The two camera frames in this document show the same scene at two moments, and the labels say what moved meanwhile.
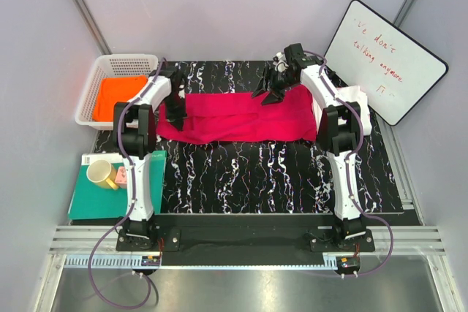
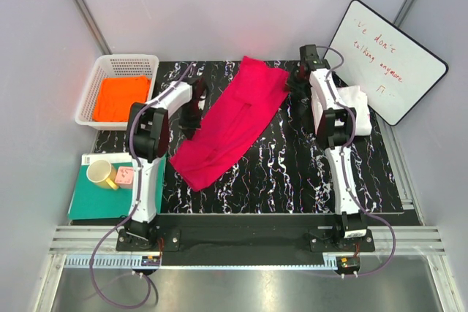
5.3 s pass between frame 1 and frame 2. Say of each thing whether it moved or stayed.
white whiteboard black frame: stayed
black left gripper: moved
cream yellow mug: stayed
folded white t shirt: stayed
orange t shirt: stayed
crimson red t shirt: moved
